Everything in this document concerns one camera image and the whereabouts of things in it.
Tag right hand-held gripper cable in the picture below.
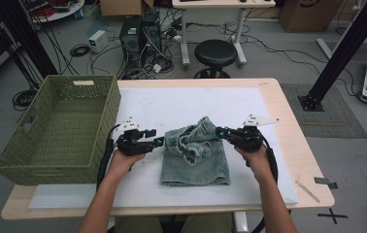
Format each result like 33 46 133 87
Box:
250 134 279 233

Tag round white table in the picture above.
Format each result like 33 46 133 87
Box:
22 0 85 23

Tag large cardboard box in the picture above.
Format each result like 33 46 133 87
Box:
279 0 345 33

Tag dark computer tower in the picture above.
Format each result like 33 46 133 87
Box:
142 11 162 59

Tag white desk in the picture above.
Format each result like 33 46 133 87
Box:
171 0 277 67

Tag person's legs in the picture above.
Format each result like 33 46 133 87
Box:
113 214 234 233

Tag green woven basket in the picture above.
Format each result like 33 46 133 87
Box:
0 75 122 186

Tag black round stool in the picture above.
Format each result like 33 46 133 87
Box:
193 39 239 80

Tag grey floor mat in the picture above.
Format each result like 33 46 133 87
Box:
280 83 367 140

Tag small cardboard box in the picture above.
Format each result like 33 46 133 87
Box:
99 0 155 17

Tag thin wooden stick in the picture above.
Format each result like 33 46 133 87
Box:
295 180 321 204

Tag black tape cross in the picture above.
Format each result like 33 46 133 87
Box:
317 208 350 225

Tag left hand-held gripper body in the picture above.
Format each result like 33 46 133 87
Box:
117 116 155 157

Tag left hand-held gripper cable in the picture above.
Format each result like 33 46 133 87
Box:
96 124 121 192

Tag hand-held gripper cable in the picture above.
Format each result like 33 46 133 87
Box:
250 134 279 233
96 124 121 192

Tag coiled black cable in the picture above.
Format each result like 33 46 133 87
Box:
12 88 39 112
69 43 91 58

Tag light blue denim shorts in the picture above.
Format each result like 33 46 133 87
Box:
160 116 232 187

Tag person's right hand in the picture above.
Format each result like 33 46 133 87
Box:
234 145 272 183

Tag black computer tower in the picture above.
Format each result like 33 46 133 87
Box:
118 15 143 69

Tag white foam mat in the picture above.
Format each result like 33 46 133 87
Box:
28 86 299 210

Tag black tape strip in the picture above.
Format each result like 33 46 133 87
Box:
313 177 339 190

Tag black frame post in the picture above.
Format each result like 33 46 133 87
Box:
298 0 367 113
0 0 59 78

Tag small white box device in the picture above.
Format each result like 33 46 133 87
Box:
88 29 109 53

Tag person's left hand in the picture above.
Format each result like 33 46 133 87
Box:
107 151 147 183

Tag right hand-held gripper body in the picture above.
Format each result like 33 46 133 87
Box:
233 114 281 153

